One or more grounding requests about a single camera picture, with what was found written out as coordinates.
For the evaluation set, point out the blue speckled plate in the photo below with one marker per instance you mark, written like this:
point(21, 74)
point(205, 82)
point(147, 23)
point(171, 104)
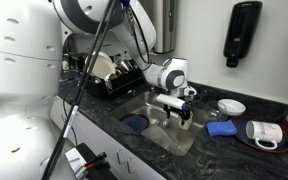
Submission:
point(134, 123)

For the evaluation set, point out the black countertop appliance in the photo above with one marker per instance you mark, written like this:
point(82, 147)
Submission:
point(77, 61)

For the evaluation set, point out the steel paper towel dispenser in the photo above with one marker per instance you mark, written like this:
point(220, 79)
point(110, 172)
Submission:
point(165, 26)

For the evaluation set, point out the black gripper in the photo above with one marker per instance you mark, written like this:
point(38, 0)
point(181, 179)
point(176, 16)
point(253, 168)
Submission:
point(179, 109)

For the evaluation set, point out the black wall soap dispenser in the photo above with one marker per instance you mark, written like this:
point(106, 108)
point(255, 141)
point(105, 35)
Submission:
point(242, 30)

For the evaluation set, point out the metal pot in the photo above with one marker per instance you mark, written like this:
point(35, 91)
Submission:
point(125, 65)

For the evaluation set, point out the dark blue plate gold rim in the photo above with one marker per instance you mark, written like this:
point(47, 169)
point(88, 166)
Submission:
point(240, 133)

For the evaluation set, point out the white base cabinet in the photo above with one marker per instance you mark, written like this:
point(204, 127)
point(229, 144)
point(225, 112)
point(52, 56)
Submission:
point(97, 143)

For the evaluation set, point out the clear plastic container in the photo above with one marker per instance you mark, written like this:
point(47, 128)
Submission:
point(157, 136)

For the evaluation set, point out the white paper sheet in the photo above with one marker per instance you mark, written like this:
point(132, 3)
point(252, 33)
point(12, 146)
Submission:
point(74, 163)

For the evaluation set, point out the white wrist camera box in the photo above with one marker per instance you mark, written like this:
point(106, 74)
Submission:
point(170, 101)

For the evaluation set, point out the white mug with print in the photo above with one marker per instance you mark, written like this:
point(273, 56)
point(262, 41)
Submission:
point(267, 130)

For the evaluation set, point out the white bowl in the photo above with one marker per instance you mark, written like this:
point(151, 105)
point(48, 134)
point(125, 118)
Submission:
point(232, 107)

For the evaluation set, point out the blue sponge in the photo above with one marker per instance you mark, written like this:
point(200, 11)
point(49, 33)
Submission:
point(221, 128)

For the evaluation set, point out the stainless steel sink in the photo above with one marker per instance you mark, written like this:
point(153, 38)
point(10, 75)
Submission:
point(140, 106)

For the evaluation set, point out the metal sink drain strainer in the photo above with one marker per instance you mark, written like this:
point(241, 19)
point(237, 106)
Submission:
point(165, 124)

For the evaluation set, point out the black dish rack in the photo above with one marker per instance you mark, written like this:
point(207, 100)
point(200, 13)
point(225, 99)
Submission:
point(120, 85)

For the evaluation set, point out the large white plate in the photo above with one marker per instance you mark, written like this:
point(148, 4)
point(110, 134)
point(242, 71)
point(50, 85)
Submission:
point(104, 66)

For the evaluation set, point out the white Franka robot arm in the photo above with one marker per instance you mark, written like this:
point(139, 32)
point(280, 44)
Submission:
point(20, 66)

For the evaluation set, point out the clear drinking glass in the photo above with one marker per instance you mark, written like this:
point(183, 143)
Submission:
point(212, 113)

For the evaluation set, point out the plain white mug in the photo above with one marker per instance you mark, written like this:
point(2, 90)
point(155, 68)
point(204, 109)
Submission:
point(185, 126)

